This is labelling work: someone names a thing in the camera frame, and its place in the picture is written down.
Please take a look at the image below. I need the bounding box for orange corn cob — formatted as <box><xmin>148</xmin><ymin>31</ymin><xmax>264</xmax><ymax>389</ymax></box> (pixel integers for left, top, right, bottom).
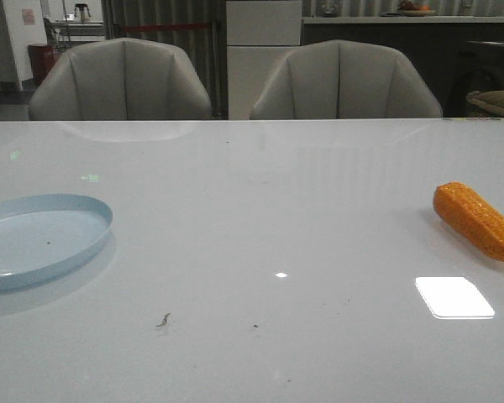
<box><xmin>433</xmin><ymin>182</ymin><xmax>504</xmax><ymax>262</ymax></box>

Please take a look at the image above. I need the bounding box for light blue round plate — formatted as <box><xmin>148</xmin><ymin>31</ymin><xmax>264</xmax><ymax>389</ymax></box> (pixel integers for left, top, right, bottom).
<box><xmin>0</xmin><ymin>194</ymin><xmax>113</xmax><ymax>293</ymax></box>

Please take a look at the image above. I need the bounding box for right beige upholstered chair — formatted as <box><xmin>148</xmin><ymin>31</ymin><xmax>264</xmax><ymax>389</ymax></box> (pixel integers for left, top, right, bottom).
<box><xmin>249</xmin><ymin>40</ymin><xmax>442</xmax><ymax>120</ymax></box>

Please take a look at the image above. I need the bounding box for beige upholstered chair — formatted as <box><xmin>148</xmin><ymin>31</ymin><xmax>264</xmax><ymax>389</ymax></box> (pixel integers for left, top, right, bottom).
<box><xmin>29</xmin><ymin>38</ymin><xmax>211</xmax><ymax>121</ymax></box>
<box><xmin>249</xmin><ymin>40</ymin><xmax>442</xmax><ymax>120</ymax></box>

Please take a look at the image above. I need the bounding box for white cabinet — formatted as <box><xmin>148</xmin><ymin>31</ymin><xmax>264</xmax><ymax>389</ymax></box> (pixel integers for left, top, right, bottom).
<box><xmin>226</xmin><ymin>1</ymin><xmax>302</xmax><ymax>120</ymax></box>

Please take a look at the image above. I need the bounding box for left beige upholstered chair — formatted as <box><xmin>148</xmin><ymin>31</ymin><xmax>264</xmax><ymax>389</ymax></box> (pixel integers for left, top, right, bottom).
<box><xmin>29</xmin><ymin>38</ymin><xmax>211</xmax><ymax>121</ymax></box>

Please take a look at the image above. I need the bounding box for red barrier belt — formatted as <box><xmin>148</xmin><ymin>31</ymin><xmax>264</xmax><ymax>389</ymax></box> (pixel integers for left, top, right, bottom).
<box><xmin>119</xmin><ymin>23</ymin><xmax>212</xmax><ymax>33</ymax></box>

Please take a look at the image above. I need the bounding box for fruit bowl on counter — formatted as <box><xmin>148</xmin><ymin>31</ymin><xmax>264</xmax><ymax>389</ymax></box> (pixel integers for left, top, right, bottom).
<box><xmin>398</xmin><ymin>0</ymin><xmax>436</xmax><ymax>17</ymax></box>

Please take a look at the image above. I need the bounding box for dark counter with light top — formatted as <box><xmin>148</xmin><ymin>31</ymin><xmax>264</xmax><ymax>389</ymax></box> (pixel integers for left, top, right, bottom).
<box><xmin>301</xmin><ymin>17</ymin><xmax>504</xmax><ymax>117</ymax></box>

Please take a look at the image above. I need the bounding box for red bin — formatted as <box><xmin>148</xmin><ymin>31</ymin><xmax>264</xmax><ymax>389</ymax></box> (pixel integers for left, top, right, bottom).
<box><xmin>28</xmin><ymin>44</ymin><xmax>56</xmax><ymax>86</ymax></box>

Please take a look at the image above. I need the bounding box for tan cushion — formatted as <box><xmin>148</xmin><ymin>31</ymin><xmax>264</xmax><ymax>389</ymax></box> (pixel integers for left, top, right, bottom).
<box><xmin>466</xmin><ymin>90</ymin><xmax>504</xmax><ymax>118</ymax></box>

